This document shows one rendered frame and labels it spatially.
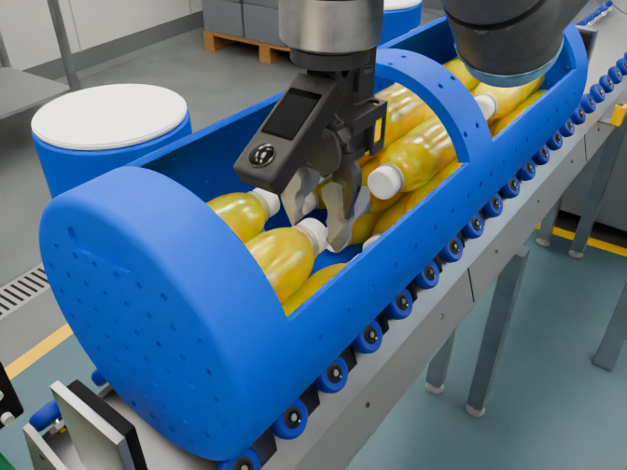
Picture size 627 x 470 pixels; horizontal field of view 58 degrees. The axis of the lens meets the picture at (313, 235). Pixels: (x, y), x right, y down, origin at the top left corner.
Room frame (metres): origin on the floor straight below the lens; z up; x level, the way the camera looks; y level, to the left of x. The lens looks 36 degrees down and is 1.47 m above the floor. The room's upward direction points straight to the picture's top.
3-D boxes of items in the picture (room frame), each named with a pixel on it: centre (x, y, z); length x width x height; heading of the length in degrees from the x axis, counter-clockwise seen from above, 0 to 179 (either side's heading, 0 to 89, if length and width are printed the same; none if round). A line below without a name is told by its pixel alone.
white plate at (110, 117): (1.00, 0.38, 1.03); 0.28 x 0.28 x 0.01
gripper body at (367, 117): (0.52, -0.02, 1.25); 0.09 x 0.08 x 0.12; 142
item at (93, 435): (0.32, 0.20, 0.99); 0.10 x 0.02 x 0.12; 52
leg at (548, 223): (1.97, -0.99, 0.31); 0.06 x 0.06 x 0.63; 52
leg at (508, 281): (1.11, -0.50, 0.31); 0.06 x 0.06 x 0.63; 52
